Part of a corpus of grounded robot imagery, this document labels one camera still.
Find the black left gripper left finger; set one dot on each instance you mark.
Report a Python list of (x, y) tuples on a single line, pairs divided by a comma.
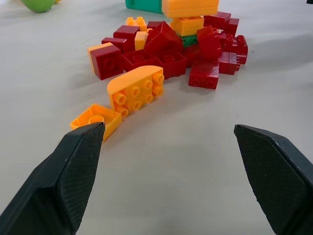
[(49, 191)]

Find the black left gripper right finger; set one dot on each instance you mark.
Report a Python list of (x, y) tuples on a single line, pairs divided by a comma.
[(278, 183)]

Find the green base block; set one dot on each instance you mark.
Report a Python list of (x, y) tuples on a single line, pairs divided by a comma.
[(143, 5)]

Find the small orange square brick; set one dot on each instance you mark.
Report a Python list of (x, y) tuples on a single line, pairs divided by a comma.
[(107, 117)]

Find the red ribbed block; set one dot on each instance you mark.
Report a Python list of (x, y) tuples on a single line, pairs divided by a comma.
[(228, 62), (204, 76)]

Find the orange curved brick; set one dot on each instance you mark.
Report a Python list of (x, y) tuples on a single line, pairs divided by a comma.
[(137, 90)]

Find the red cube block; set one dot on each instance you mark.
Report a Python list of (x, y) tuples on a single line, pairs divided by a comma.
[(107, 63)]

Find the red studded block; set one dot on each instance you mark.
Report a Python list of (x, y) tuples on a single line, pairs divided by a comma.
[(237, 47)]

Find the red curved block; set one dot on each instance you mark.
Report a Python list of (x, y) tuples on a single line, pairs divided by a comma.
[(210, 44)]

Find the red hollow block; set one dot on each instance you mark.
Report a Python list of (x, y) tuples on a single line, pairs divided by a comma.
[(138, 60), (172, 63)]

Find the red rectangular block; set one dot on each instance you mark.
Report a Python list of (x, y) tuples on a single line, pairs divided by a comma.
[(117, 42), (126, 31), (217, 19), (152, 25), (232, 25)]

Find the green studded block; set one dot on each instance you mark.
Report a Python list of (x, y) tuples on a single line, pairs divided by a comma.
[(189, 40)]

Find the orange stacked block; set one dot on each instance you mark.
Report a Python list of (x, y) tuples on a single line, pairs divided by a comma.
[(188, 24)]

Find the green round object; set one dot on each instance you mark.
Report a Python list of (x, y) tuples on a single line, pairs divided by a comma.
[(38, 5)]

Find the large red slanted block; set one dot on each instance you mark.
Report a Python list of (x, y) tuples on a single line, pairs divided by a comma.
[(162, 38)]

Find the small orange studded block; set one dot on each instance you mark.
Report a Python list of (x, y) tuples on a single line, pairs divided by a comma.
[(135, 22)]

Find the orange brick tower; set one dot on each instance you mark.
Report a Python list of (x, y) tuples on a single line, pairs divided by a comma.
[(190, 7)]

